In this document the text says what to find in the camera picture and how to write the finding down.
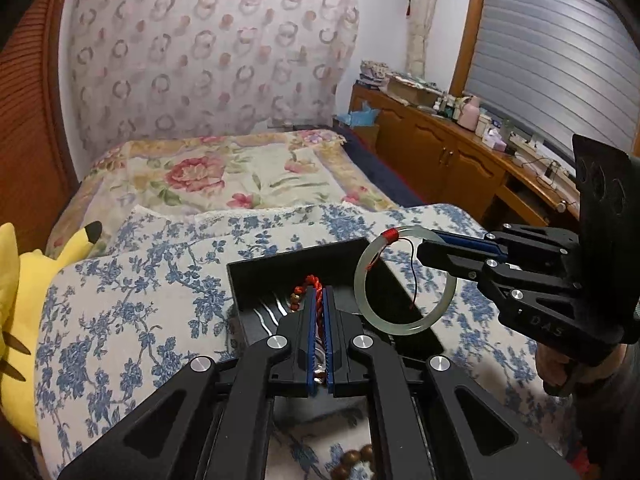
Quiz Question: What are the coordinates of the grey window blind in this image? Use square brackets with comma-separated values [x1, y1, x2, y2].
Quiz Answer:
[462, 0, 640, 161]

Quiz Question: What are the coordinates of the brown wooden bead bracelet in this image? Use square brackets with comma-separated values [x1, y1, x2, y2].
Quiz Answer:
[330, 444, 376, 480]

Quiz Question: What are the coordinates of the black jewelry box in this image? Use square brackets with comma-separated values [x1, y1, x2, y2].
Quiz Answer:
[226, 237, 446, 361]

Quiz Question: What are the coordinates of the blue floral bedspread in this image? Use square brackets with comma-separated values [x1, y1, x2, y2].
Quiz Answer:
[34, 203, 591, 480]

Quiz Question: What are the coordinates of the wooden louvered wardrobe door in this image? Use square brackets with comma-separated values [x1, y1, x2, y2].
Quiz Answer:
[0, 0, 81, 256]

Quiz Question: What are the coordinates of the wooden cabinet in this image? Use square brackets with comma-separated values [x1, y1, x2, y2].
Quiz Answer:
[347, 82, 583, 228]

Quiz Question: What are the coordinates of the person's right hand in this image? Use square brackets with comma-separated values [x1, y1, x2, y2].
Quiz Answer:
[536, 342, 631, 403]

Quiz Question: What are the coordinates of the circle-patterned sheer curtain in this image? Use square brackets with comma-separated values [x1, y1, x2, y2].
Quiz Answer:
[65, 0, 361, 153]

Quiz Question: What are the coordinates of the blue tissue paper bag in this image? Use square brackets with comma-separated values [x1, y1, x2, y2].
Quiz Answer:
[334, 101, 381, 128]

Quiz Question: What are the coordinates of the pale jade bangle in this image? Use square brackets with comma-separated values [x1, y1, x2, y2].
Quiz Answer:
[353, 226, 457, 333]

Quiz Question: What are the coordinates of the beige patterned drape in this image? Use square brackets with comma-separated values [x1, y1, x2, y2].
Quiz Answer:
[405, 0, 443, 78]

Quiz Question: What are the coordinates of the pink kettle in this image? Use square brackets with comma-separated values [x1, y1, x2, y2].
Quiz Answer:
[457, 95, 482, 130]

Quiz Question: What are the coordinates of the cardboard box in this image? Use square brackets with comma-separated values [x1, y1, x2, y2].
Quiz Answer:
[385, 77, 446, 106]

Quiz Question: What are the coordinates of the patterned storage bag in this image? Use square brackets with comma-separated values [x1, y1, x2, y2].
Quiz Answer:
[356, 59, 391, 86]

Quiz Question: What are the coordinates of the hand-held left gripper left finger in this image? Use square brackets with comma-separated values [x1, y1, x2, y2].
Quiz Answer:
[57, 285, 326, 480]

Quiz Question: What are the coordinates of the dark blue bed sheet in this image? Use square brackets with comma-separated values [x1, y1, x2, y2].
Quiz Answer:
[332, 125, 436, 208]

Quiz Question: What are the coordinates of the pink floral blanket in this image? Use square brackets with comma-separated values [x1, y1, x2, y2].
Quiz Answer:
[45, 129, 401, 261]

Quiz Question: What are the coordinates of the wooden window frame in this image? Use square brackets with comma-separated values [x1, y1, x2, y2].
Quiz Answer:
[450, 0, 488, 98]

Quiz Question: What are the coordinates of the yellow plush toy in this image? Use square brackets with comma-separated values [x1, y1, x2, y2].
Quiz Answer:
[0, 221, 103, 443]

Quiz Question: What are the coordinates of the red bead bracelet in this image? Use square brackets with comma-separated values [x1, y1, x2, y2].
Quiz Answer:
[289, 274, 331, 388]

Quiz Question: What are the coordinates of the white power strip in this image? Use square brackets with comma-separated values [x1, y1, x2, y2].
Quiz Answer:
[510, 137, 576, 176]

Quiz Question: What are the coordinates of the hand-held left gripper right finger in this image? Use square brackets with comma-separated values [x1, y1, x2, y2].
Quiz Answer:
[322, 285, 581, 480]

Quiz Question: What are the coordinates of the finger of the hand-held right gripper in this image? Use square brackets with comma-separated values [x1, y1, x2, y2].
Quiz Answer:
[417, 240, 572, 317]
[432, 224, 583, 271]

